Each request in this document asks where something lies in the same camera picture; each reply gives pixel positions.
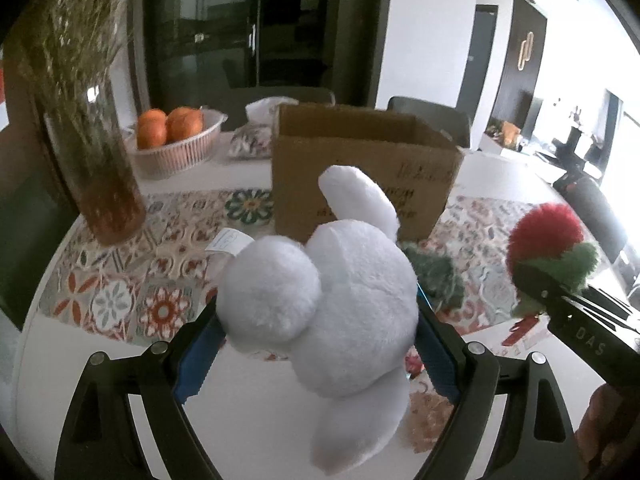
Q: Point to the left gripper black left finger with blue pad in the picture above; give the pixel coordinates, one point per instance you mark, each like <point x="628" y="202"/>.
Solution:
<point x="99" y="439"/>

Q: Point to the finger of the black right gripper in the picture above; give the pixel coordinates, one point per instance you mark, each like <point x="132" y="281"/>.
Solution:
<point x="536" y="290"/>

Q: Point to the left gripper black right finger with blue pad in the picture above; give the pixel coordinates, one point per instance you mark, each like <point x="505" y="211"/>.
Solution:
<point x="535" y="437"/>

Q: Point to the red green plush strawberry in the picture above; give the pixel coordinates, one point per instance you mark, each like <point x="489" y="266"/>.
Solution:
<point x="550" y="238"/>

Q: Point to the dark green plush toy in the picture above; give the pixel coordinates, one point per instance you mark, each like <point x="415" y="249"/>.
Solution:
<point x="437" y="276"/>

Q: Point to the white plush bunny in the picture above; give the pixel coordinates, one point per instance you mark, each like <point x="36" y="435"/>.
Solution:
<point x="341" y="307"/>

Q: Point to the red snack packet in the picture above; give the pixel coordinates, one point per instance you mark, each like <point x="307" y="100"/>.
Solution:
<point x="519" y="330"/>

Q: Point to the person's right hand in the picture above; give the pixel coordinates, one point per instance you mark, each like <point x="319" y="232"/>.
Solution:
<point x="604" y="429"/>

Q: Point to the dark chair far right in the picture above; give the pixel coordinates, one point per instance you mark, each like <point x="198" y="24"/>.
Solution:
<point x="584" y="195"/>

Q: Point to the dark chair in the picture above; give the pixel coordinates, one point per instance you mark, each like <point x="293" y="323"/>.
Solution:
<point x="457" y="125"/>
<point x="233" y="102"/>
<point x="584" y="195"/>

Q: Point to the white tv console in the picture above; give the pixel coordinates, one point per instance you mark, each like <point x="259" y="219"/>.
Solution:
<point x="505" y="140"/>

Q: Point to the patterned tile table runner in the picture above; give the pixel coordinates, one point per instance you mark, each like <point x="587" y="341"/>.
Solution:
<point x="146" y="288"/>

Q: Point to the brown cardboard box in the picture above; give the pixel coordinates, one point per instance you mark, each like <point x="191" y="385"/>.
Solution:
<point x="413" y="164"/>

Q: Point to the white plastic fruit basket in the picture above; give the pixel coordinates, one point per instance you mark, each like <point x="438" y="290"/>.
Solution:
<point x="175" y="157"/>

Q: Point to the floral tissue pouch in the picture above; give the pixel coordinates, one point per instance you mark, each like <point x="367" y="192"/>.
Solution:
<point x="253" y="139"/>

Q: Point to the orange fruit front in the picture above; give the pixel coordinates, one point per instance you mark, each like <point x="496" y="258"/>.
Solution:
<point x="151" y="129"/>

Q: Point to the orange fruit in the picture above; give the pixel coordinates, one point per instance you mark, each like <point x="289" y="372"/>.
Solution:
<point x="184" y="122"/>
<point x="151" y="129"/>

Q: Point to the orange fruit back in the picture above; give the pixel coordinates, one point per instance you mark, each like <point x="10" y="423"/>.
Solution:
<point x="184" y="122"/>

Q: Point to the dark chair left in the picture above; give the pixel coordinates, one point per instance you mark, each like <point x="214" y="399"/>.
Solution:
<point x="233" y="102"/>

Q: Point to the black glass cabinet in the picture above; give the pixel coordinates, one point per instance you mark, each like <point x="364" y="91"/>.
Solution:
<point x="194" y="52"/>

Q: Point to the glass vase with dried flowers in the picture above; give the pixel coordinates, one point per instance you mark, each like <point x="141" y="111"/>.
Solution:
<point x="65" y="50"/>

